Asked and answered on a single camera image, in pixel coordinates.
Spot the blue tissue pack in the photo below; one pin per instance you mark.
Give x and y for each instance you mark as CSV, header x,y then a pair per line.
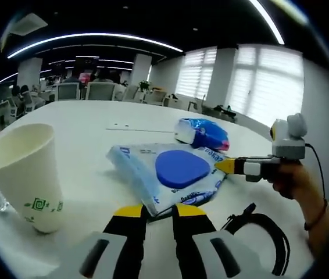
x,y
208,133

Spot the wet wipes pack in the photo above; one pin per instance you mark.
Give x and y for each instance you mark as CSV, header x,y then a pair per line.
x,y
182,167

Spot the white table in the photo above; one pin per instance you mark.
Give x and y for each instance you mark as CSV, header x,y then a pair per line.
x,y
94,116

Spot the row of white office chairs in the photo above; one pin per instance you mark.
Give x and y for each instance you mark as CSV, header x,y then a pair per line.
x,y
97,91

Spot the ceiling air vent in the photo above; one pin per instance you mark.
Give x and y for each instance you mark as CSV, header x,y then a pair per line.
x,y
28,25

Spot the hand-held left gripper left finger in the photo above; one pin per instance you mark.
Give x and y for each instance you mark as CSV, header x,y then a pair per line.
x,y
123,241

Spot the black bag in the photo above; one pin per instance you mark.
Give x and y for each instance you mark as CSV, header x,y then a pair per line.
x,y
225,110

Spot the person's right hand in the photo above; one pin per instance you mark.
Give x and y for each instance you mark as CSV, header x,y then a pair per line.
x,y
301,186

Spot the long curved ceiling light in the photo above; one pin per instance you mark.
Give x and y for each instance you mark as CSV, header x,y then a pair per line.
x,y
269,20
94,36

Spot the white paper cup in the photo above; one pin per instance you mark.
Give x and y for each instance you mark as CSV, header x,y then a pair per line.
x,y
22,174

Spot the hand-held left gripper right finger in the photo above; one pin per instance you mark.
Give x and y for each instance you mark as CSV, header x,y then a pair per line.
x,y
193,241

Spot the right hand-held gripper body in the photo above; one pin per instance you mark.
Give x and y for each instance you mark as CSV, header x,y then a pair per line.
x,y
289,142

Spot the potted green plant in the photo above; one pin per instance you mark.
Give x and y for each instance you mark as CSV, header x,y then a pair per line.
x,y
145,86

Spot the white window blinds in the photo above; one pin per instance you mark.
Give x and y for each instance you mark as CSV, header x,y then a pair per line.
x,y
254,81

